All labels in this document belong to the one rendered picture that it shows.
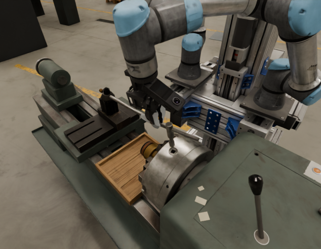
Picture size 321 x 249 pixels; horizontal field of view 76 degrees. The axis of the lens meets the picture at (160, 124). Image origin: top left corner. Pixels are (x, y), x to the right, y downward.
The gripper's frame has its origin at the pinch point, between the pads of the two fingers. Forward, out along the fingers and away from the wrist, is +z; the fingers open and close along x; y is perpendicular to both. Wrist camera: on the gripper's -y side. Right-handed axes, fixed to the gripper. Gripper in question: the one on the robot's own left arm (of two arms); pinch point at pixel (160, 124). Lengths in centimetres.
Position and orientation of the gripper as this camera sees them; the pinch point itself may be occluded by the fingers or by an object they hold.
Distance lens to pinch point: 66.0
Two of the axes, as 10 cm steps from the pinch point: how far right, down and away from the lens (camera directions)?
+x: -5.2, 6.9, -5.0
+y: -8.4, -3.3, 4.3
